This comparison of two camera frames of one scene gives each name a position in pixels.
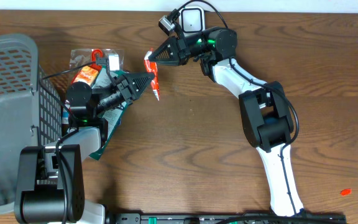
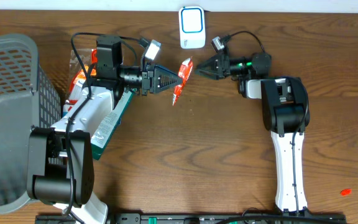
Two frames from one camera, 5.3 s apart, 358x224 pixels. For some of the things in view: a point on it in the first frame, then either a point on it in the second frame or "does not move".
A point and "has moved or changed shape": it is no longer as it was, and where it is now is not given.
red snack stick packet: x=152 y=66 has moved or changed shape
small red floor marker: x=346 y=191 does not move
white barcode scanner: x=192 y=20 does not move
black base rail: x=298 y=218 does not move
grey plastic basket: x=20 y=106 does not move
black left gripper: x=124 y=91 -> x=147 y=81
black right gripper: x=182 y=50 -> x=225 y=65
